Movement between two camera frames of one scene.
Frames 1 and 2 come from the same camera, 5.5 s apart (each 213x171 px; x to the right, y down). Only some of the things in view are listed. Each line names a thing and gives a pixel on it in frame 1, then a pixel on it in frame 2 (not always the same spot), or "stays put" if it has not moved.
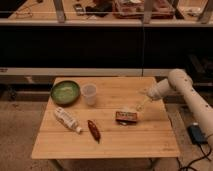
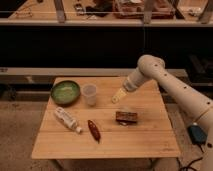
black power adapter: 196,134 stays put
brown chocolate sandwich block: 126,118 stays put
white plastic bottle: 67,119 stays put
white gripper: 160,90 → 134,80
